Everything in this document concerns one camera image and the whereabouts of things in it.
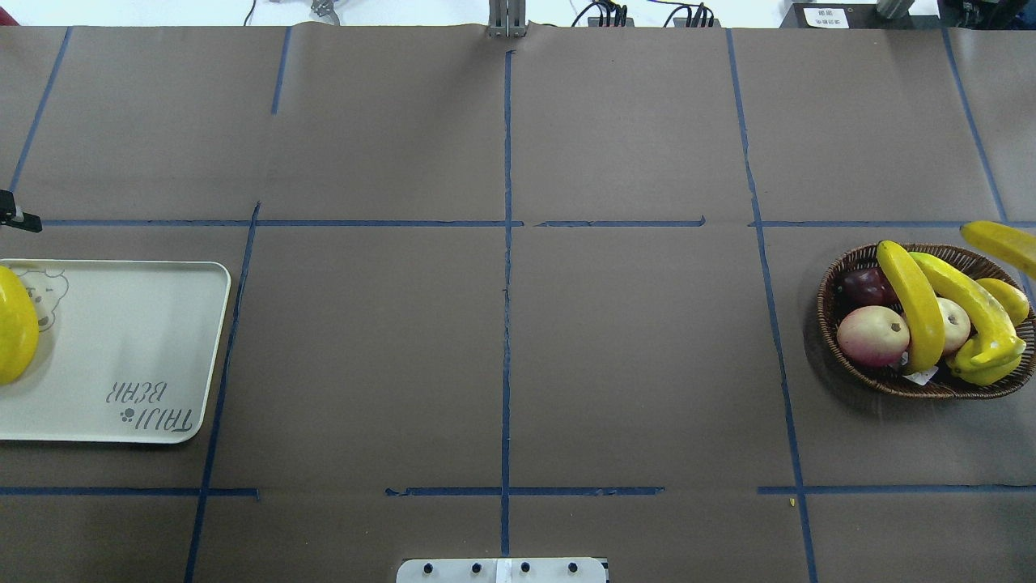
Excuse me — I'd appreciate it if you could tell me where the white bear tray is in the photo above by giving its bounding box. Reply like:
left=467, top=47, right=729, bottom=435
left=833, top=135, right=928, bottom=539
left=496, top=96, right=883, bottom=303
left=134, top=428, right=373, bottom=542
left=1, top=258, right=231, bottom=445

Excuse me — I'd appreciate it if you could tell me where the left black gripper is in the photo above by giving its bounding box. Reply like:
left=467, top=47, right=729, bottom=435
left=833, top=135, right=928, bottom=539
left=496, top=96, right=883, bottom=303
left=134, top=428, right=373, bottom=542
left=0, top=190, right=42, bottom=233

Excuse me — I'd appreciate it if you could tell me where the black label box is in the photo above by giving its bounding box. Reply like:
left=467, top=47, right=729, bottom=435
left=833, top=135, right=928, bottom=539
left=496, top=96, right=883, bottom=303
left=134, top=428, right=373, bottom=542
left=779, top=2, right=884, bottom=30

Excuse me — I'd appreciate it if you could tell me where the wicker fruit basket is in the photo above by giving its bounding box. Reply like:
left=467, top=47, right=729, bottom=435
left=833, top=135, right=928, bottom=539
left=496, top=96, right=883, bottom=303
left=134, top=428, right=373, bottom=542
left=803, top=244, right=1034, bottom=401

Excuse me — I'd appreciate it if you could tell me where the yellow banana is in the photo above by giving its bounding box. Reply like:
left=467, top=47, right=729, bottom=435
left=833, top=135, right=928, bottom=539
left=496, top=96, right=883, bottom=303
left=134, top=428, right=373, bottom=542
left=959, top=220, right=1035, bottom=279
left=876, top=240, right=946, bottom=374
left=1, top=266, right=40, bottom=386
left=911, top=252, right=1026, bottom=365

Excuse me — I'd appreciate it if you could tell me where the dark red plum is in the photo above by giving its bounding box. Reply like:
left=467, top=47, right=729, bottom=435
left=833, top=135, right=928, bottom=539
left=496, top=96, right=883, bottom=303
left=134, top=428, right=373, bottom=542
left=840, top=268, right=898, bottom=307

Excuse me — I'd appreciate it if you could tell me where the aluminium frame post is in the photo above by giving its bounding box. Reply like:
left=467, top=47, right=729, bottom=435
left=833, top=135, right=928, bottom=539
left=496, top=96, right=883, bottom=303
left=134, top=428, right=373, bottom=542
left=487, top=0, right=528, bottom=38

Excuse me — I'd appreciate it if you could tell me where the small pale apple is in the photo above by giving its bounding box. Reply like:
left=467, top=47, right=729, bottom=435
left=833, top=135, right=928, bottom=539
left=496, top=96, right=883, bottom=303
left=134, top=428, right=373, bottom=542
left=936, top=296, right=972, bottom=355

